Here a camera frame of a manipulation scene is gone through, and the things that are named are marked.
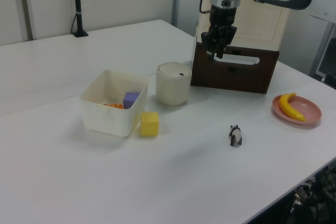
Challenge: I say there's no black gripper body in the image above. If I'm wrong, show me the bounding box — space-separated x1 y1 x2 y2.
209 5 239 29

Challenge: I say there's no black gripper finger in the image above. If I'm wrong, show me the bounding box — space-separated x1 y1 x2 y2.
201 27 217 62
215 26 238 59

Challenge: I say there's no cream lidded trash can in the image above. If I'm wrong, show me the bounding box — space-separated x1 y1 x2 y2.
155 61 192 106

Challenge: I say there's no dark brown wooden drawer box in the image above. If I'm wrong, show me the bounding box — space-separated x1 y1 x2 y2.
190 42 280 94

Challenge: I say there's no yellow plastic banana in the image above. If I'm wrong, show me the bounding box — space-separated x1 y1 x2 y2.
278 92 307 123

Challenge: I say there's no black and white panda figure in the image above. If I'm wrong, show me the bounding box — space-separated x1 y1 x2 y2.
228 124 243 147

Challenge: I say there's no purple foam block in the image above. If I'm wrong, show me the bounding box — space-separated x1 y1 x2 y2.
122 91 141 110

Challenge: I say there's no yellow foam cube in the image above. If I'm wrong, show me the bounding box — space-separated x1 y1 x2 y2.
140 111 160 137

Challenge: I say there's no pink round plate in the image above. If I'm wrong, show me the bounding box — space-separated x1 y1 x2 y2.
271 94 322 128

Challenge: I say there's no orange toy piece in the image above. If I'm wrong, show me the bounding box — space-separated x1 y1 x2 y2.
102 102 125 110

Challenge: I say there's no white open plastic bin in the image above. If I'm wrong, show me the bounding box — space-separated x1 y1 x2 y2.
79 69 150 138

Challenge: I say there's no black pole stand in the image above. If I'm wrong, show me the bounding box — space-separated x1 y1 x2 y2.
70 0 89 38

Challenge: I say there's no white drawer handle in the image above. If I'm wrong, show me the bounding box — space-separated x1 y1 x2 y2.
213 52 261 66

